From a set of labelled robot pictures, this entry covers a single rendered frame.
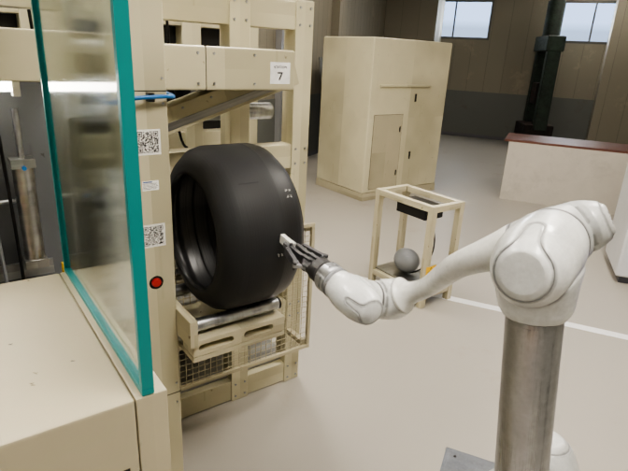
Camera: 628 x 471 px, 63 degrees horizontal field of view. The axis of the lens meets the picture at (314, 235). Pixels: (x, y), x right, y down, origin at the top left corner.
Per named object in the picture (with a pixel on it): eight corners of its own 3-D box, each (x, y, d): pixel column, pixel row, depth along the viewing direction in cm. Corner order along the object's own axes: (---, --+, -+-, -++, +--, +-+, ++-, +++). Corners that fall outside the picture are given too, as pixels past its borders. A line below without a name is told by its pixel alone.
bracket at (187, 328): (191, 349, 166) (190, 322, 163) (149, 301, 196) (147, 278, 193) (200, 347, 168) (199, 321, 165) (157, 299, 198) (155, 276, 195)
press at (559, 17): (549, 146, 1198) (578, 2, 1095) (549, 152, 1111) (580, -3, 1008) (512, 142, 1227) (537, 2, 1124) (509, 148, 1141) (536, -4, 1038)
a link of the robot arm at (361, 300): (316, 299, 140) (348, 303, 149) (351, 331, 129) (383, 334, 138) (333, 264, 138) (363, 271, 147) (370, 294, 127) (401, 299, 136)
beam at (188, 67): (141, 91, 169) (138, 41, 164) (119, 84, 188) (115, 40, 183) (294, 91, 203) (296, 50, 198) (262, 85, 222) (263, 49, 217)
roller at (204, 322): (192, 335, 171) (193, 327, 168) (186, 325, 173) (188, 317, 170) (279, 310, 190) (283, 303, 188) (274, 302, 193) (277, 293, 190)
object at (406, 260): (421, 308, 386) (434, 207, 359) (367, 279, 431) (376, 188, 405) (450, 298, 406) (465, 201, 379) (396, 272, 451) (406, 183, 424)
